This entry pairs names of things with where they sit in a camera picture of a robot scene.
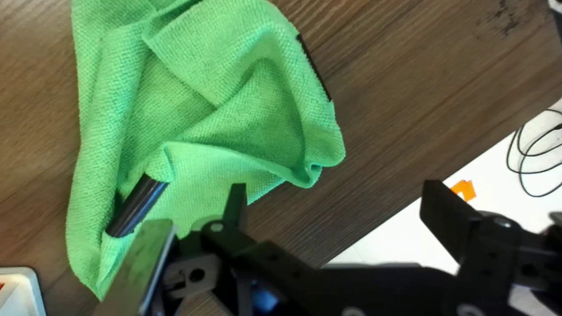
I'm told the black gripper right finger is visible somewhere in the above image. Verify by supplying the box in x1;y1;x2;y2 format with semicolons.
420;177;562;295

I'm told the thin dark floor cable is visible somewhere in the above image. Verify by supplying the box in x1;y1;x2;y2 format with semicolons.
505;105;562;198

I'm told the orange floor tape mark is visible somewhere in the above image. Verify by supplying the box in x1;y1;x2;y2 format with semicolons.
448;179;480;204

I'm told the green microfiber towel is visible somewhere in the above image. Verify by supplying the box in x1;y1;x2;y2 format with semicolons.
65;0;348;302

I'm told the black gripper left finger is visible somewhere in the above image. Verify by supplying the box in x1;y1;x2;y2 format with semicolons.
94;174;260;316

